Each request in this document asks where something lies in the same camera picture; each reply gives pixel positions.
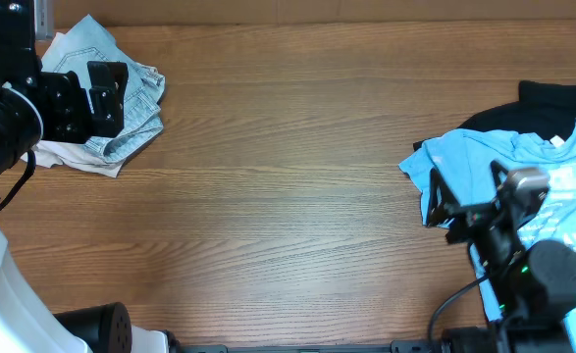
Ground light blue denim shorts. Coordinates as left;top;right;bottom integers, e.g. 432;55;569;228
42;15;166;164

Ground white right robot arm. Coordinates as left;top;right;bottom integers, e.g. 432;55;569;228
426;161;576;352

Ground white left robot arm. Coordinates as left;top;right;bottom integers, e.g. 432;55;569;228
0;1;182;352

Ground light blue printed t-shirt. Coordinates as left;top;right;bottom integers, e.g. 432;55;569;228
399;121;576;351

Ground folded beige trousers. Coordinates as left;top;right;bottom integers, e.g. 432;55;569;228
33;30;126;177

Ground black garment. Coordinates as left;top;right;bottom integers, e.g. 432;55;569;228
412;79;576;151

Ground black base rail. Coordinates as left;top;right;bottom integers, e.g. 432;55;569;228
164;330;451;353

